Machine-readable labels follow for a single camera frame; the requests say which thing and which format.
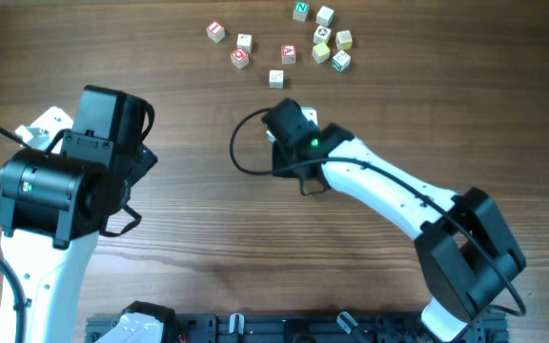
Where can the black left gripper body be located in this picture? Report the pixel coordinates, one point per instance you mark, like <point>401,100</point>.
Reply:
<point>144,159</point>

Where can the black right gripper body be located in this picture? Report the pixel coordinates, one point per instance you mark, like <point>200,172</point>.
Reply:
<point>286,155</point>

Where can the wooden block blue side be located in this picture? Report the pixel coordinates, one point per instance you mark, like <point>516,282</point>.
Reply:
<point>270,137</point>

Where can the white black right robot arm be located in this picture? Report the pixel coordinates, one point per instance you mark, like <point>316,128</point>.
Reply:
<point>466,251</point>

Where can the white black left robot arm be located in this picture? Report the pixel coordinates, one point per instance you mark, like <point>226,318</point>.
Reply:
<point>56,197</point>

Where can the wooden block plain picture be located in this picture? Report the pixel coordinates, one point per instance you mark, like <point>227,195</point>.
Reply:
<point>276,79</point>

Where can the wooden block red A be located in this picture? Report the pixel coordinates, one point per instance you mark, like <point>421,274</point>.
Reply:
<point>288,54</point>

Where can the wooden block green side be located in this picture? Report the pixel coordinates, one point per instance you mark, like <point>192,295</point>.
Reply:
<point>341,61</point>

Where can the yellow top wooden block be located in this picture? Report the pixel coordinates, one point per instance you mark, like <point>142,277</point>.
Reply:
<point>320,52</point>

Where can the wooden block red Q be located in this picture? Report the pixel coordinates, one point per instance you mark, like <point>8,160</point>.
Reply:
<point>240,58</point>

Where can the wooden block brown face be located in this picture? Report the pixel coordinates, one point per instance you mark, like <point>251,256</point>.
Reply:
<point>322,35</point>

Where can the wooden block yellow edge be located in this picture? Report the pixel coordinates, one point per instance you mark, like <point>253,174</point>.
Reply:
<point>343,40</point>

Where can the wooden block small picture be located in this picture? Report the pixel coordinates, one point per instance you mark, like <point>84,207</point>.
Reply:
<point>245,41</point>

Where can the wooden block green edge top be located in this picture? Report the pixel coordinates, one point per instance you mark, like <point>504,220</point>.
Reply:
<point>325,16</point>

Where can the wooden block red I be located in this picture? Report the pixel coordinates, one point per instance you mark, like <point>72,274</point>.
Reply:
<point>215,31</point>

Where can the wooden block green N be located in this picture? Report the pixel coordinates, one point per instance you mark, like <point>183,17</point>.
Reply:
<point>300,11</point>

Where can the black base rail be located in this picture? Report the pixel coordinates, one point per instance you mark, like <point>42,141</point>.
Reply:
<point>382,327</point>

